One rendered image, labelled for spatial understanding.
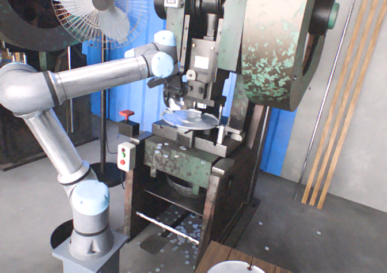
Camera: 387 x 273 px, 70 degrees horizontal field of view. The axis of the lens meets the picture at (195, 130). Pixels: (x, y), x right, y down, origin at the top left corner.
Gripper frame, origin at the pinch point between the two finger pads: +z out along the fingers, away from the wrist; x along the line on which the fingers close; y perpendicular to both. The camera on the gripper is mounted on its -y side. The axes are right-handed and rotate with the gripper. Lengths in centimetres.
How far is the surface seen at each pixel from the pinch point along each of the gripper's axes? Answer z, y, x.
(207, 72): -5.0, 5.9, 26.6
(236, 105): 23.3, 16.4, 40.9
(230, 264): 40, 42, -38
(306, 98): 69, 50, 126
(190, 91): 3.5, -0.7, 19.7
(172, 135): 24.2, -7.2, 6.7
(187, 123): 12.2, 3.3, 6.1
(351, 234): 117, 102, 44
